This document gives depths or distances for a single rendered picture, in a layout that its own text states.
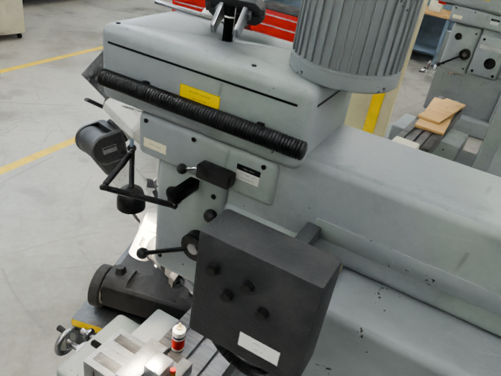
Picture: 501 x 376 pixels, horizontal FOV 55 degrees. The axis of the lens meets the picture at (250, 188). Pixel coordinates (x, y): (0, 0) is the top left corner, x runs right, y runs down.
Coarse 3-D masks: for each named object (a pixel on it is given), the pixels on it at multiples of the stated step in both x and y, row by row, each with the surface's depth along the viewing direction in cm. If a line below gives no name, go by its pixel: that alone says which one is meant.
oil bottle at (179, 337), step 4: (180, 324) 144; (176, 328) 145; (180, 328) 144; (184, 328) 146; (172, 332) 146; (176, 332) 144; (180, 332) 144; (184, 332) 145; (172, 336) 146; (176, 336) 144; (180, 336) 144; (184, 336) 146; (172, 340) 146; (176, 340) 145; (180, 340) 145; (184, 340) 147; (172, 344) 147; (176, 344) 146; (180, 344) 146; (172, 348) 148; (176, 348) 147; (180, 348) 148
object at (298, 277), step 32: (224, 224) 71; (256, 224) 72; (224, 256) 69; (256, 256) 66; (288, 256) 67; (320, 256) 68; (224, 288) 72; (256, 288) 68; (288, 288) 65; (320, 288) 63; (192, 320) 78; (224, 320) 75; (256, 320) 71; (288, 320) 68; (320, 320) 70; (256, 352) 74; (288, 352) 71
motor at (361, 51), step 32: (320, 0) 76; (352, 0) 73; (384, 0) 72; (416, 0) 75; (320, 32) 78; (352, 32) 75; (384, 32) 75; (320, 64) 79; (352, 64) 77; (384, 64) 78
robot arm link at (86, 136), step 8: (88, 128) 152; (96, 128) 152; (80, 136) 152; (88, 136) 148; (96, 136) 146; (80, 144) 152; (88, 144) 147; (88, 152) 148; (120, 160) 153; (104, 168) 152; (112, 168) 152
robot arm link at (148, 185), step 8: (128, 168) 156; (120, 176) 155; (128, 176) 156; (136, 176) 159; (120, 184) 157; (136, 184) 159; (144, 184) 162; (152, 184) 164; (144, 192) 162; (136, 216) 163
